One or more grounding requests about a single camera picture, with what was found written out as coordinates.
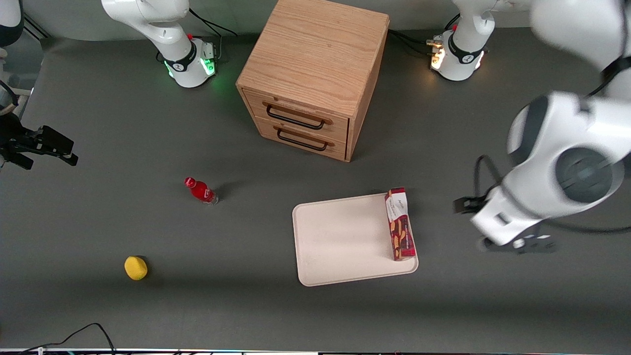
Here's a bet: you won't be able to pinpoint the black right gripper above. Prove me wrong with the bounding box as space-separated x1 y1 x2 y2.
0 114 79 167

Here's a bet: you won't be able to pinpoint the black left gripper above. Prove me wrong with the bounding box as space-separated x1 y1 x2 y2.
453 195 558 255

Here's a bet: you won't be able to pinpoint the red cookie box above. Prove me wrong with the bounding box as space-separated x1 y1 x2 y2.
384 186 418 262

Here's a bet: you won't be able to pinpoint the beige rectangular tray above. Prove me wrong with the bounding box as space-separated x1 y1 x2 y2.
292 193 420 287

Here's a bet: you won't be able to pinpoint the yellow lemon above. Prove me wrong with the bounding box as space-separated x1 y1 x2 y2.
124 255 149 282

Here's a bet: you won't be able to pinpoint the small red bottle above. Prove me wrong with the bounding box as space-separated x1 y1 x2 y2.
184 177 219 207

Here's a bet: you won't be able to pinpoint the wooden drawer front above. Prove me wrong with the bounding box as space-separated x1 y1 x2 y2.
255 117 348 161
244 90 350 144

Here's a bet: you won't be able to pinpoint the wooden drawer cabinet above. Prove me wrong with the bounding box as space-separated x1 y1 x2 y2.
236 0 390 163

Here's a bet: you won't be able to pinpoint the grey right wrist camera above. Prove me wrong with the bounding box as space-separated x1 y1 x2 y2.
0 151 35 171

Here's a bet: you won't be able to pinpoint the black cable on table edge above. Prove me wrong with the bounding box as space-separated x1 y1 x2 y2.
19 322 117 355

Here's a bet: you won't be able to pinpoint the black right arm base cables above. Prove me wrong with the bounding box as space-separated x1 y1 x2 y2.
188 7 238 62

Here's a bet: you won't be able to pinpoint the black arm base cables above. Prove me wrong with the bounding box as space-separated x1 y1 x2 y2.
188 7 238 62
388 15 461 57

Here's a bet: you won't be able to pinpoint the black metal drawer handle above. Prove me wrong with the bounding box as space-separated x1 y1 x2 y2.
273 125 335 152
262 101 333 131

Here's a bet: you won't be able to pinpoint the black left arm base cables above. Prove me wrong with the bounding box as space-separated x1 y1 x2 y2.
388 15 461 57

